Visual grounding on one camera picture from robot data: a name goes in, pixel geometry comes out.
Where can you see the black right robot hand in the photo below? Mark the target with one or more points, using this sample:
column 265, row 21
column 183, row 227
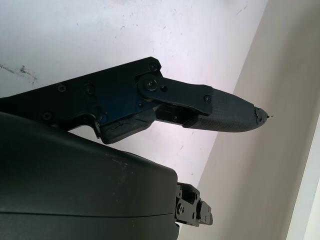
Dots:
column 62, row 190

